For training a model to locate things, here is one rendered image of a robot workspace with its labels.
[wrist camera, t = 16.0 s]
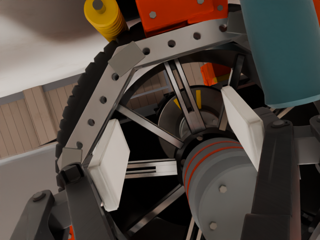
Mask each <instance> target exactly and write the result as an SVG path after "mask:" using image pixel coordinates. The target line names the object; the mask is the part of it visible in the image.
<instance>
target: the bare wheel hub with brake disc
mask: <svg viewBox="0 0 320 240"><path fill-rule="evenodd" d="M191 90H192V93H193V95H194V98H195V100H196V102H197V99H196V90H200V96H201V109H199V110H200V113H201V115H202V118H203V120H204V123H206V124H208V125H217V123H218V119H219V115H220V111H221V107H222V103H223V97H222V93H221V92H219V91H217V90H213V89H210V88H191ZM181 93H182V96H183V98H184V101H185V103H186V106H187V108H188V111H189V112H191V111H192V108H191V106H190V103H189V101H188V98H187V96H186V93H185V91H182V92H181ZM175 99H176V96H174V97H173V98H171V99H170V100H169V101H168V103H167V104H166V105H165V107H164V108H163V110H162V112H161V114H160V118H159V123H158V126H160V127H161V128H163V129H164V130H166V131H168V132H169V133H171V134H173V135H174V136H176V137H177V138H179V139H181V138H182V137H183V135H184V134H186V133H187V132H188V131H189V128H188V125H187V123H186V121H185V118H184V116H183V113H182V111H181V109H180V108H179V107H178V106H177V104H176V103H175V102H174V100H175ZM226 129H227V130H229V131H231V130H230V125H229V123H228V125H227V128H226ZM159 141H160V144H161V147H162V149H163V151H164V152H165V154H166V155H167V156H168V157H169V158H174V152H175V149H176V147H174V146H173V145H171V144H169V143H168V142H166V141H165V140H163V139H161V138H160V137H159ZM184 163H185V159H183V160H182V161H181V164H183V165H184Z"/></svg>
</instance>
